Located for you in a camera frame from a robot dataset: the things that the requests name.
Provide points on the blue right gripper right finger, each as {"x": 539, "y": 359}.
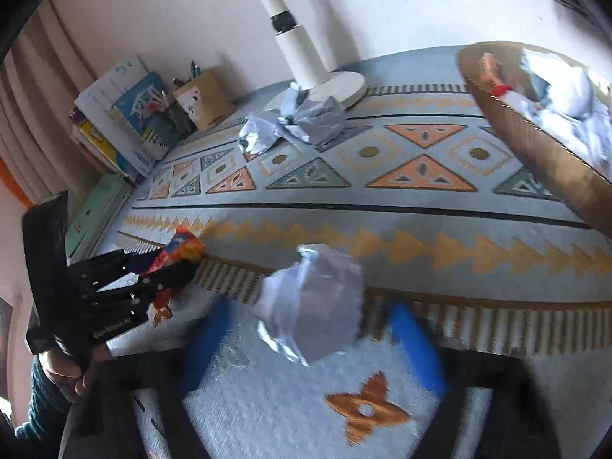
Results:
{"x": 422, "y": 354}

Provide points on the red orange snack wrapper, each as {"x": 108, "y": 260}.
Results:
{"x": 178, "y": 260}

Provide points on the cardboard pen holder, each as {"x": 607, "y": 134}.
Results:
{"x": 204, "y": 101}

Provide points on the white desk lamp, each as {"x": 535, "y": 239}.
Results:
{"x": 308, "y": 70}

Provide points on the white paper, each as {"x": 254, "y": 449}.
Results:
{"x": 566, "y": 107}

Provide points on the black mesh pen holder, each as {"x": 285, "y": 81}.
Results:
{"x": 179, "y": 120}

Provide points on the paper pile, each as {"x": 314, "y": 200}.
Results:
{"x": 299, "y": 120}

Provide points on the row of standing books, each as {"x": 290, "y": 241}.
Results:
{"x": 127, "y": 106}

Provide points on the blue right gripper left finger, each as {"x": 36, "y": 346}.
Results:
{"x": 203, "y": 343}

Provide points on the person left hand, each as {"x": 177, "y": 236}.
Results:
{"x": 73, "y": 381}

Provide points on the patterned blue table mat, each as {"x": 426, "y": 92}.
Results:
{"x": 422, "y": 191}

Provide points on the white paper ball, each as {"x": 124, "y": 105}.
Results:
{"x": 313, "y": 308}

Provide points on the green flat book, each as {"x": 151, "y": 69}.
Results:
{"x": 86, "y": 230}

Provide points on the dark teal sleeve forearm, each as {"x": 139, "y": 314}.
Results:
{"x": 47, "y": 413}

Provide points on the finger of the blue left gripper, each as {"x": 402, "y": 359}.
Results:
{"x": 157, "y": 284}
{"x": 97, "y": 272}

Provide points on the woven golden basket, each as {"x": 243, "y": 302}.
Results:
{"x": 583, "y": 189}

